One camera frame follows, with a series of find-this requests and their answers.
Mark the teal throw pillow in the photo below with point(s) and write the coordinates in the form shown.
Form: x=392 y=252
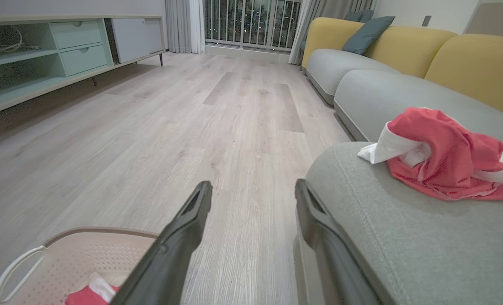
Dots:
x=358 y=16
x=368 y=34

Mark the grey and yellow sofa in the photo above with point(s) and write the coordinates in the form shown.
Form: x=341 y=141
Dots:
x=404 y=169

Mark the red and white garment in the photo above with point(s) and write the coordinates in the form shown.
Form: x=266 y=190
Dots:
x=92 y=294
x=450 y=156

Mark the grey wall switch plate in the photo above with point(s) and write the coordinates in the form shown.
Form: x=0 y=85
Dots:
x=426 y=20

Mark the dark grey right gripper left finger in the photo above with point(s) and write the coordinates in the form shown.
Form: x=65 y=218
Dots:
x=171 y=254

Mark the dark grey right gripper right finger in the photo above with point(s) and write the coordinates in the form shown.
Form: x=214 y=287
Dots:
x=327 y=250

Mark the beige plastic laundry basket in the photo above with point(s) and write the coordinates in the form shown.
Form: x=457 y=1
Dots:
x=71 y=271

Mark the mint green media console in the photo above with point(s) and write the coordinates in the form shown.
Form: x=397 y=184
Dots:
x=44 y=59

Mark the white balcony railing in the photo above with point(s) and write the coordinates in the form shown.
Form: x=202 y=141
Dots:
x=251 y=23

